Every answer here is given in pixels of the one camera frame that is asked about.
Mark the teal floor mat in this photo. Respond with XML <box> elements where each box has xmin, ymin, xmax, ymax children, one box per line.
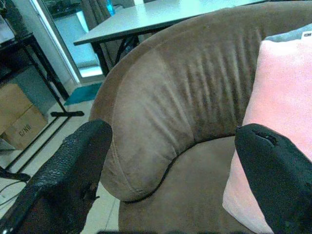
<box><xmin>63</xmin><ymin>81</ymin><xmax>103</xmax><ymax>106</ymax></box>

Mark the brown suede sofa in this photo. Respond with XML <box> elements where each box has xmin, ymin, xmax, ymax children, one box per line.
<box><xmin>88</xmin><ymin>1</ymin><xmax>312</xmax><ymax>234</ymax></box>

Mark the black cable on floor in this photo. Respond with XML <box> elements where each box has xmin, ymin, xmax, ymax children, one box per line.
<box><xmin>0</xmin><ymin>179</ymin><xmax>25</xmax><ymax>208</ymax></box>

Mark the glass sliding door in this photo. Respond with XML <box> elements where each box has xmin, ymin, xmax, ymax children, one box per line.
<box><xmin>34</xmin><ymin>0</ymin><xmax>105</xmax><ymax>85</ymax></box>

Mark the black metal stand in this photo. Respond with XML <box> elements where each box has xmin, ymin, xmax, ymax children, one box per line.
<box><xmin>0</xmin><ymin>31</ymin><xmax>85</xmax><ymax>181</ymax></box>

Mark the cardboard box with print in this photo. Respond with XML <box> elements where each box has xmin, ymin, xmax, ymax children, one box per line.
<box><xmin>0</xmin><ymin>106</ymin><xmax>48</xmax><ymax>150</ymax></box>

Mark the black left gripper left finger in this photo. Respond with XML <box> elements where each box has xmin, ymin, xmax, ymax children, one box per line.
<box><xmin>0</xmin><ymin>118</ymin><xmax>113</xmax><ymax>234</ymax></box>

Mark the grey folding table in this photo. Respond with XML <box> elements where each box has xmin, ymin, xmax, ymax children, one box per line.
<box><xmin>73</xmin><ymin>0</ymin><xmax>273</xmax><ymax>77</ymax></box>

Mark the grey pillow with label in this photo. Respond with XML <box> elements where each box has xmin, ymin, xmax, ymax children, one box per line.
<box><xmin>264</xmin><ymin>23</ymin><xmax>312</xmax><ymax>42</ymax></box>

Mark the pink pillow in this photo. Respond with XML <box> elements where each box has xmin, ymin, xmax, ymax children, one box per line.
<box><xmin>222</xmin><ymin>39</ymin><xmax>312</xmax><ymax>234</ymax></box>

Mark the plain cardboard box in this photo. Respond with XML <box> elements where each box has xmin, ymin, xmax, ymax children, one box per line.
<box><xmin>0</xmin><ymin>82</ymin><xmax>33</xmax><ymax>135</ymax></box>

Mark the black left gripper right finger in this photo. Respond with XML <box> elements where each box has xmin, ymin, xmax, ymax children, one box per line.
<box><xmin>234</xmin><ymin>123</ymin><xmax>312</xmax><ymax>234</ymax></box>

